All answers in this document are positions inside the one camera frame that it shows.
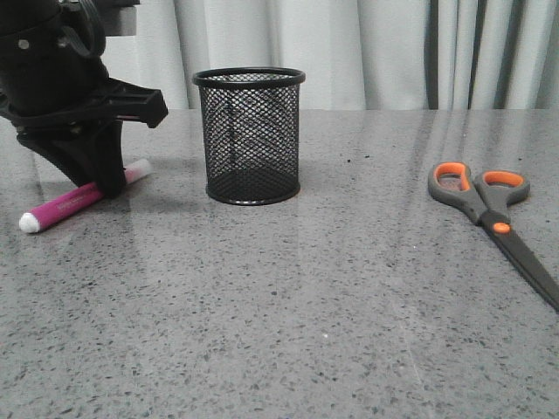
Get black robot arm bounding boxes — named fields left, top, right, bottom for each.
left=1, top=1, right=168, bottom=197

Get grey orange scissors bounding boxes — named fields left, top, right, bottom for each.
left=428, top=161, right=558, bottom=310

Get grey curtain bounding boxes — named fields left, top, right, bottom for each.
left=104, top=1, right=558, bottom=110

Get black cable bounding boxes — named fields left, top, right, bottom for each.
left=59, top=0, right=107, bottom=58

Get pink highlighter pen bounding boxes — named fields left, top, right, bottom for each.
left=18, top=159, right=153, bottom=234

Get black mesh pen holder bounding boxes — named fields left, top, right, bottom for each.
left=192, top=67, right=306, bottom=206

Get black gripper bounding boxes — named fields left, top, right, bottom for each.
left=1, top=24, right=168, bottom=197

